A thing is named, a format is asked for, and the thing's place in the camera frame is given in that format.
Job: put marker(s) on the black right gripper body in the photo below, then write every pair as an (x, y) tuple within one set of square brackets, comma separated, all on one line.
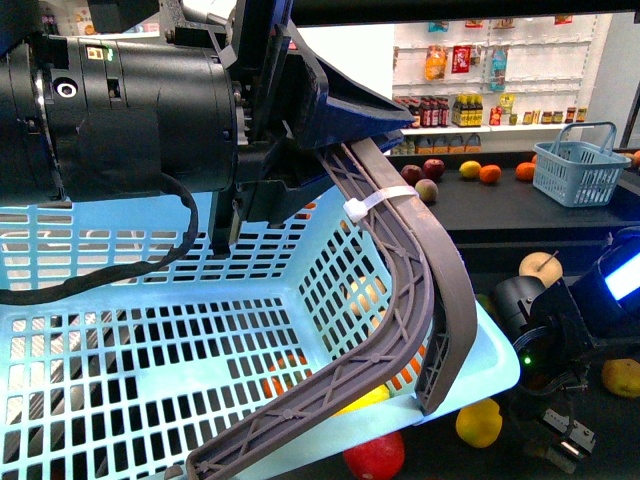
[(549, 427)]

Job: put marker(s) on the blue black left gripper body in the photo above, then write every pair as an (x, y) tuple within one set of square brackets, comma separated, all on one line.
[(258, 110)]

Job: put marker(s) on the yellow lemon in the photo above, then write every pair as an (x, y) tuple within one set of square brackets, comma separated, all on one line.
[(376, 395), (479, 424)]

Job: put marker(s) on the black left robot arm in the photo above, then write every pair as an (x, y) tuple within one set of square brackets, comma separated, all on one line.
[(82, 119)]

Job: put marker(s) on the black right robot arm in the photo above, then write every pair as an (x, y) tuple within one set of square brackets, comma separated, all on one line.
[(557, 331)]

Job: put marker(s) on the red apple upper shelf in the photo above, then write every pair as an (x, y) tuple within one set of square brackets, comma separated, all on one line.
[(433, 169)]

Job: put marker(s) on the peach upper shelf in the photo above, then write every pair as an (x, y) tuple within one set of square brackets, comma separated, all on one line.
[(427, 190)]

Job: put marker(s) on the yellow mango upper shelf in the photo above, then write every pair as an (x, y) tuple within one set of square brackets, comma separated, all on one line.
[(470, 169)]

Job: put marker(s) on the orange upper shelf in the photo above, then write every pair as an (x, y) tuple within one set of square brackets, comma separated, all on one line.
[(490, 174)]

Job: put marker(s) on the black fruit display shelf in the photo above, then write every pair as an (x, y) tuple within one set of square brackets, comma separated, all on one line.
[(495, 227)]

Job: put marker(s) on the brown yellow pear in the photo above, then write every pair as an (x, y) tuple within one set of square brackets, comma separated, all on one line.
[(621, 377)]

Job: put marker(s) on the white zip tie right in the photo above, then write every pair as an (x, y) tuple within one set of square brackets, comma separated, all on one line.
[(356, 209)]

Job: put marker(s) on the dark sauce bottles row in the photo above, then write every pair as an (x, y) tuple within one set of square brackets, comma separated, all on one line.
[(427, 111)]

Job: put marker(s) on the yellow snack bag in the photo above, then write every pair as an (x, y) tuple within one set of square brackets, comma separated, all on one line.
[(436, 62)]

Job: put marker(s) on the yellow label bottles group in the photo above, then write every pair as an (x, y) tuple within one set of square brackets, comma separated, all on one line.
[(467, 111)]

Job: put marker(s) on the red snack bag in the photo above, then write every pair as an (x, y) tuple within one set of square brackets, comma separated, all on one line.
[(461, 59)]

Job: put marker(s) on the cream pear with stem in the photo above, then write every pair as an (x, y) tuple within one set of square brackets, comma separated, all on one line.
[(542, 265)]

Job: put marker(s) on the red apple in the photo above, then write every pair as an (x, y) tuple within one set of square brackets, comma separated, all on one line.
[(378, 459)]

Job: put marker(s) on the blue snack bag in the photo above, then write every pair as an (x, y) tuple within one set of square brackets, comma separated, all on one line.
[(499, 62)]

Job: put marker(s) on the small blue basket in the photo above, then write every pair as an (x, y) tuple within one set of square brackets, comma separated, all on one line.
[(579, 174)]

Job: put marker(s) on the grey basket handle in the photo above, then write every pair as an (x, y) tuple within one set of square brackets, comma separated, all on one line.
[(432, 304)]

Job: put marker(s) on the white wall shelf unit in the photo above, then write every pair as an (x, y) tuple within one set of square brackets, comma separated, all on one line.
[(553, 63)]

